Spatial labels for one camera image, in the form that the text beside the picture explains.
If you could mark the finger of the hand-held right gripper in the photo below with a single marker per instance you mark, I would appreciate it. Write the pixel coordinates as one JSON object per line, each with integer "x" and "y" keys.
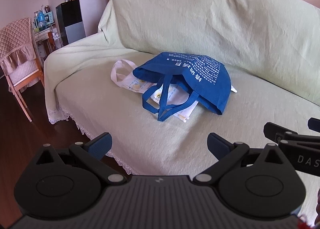
{"x": 314, "y": 124}
{"x": 272, "y": 130}

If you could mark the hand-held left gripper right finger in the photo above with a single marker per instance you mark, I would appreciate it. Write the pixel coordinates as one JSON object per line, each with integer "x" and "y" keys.
{"x": 217, "y": 145}

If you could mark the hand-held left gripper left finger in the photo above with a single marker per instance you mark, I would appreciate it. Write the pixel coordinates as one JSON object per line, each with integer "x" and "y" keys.
{"x": 101, "y": 145}

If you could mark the blue printed shopping bag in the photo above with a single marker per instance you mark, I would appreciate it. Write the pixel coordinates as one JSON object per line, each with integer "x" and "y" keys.
{"x": 200, "y": 76}

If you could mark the white tote bag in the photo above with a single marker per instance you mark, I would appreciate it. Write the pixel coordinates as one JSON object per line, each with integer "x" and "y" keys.
{"x": 122, "y": 73}

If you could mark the cluttered side table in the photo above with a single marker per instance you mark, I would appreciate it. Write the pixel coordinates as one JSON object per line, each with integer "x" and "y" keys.
{"x": 43, "y": 40}

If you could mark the sofa with pale green cover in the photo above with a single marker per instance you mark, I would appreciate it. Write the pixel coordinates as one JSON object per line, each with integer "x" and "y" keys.
{"x": 200, "y": 18}

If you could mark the wooden chair with quilted cover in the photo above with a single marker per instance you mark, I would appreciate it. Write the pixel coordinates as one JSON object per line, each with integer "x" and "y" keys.
{"x": 17, "y": 43}

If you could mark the light blue microwave oven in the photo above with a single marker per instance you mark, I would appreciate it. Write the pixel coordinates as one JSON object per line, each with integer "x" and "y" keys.
{"x": 48, "y": 18}

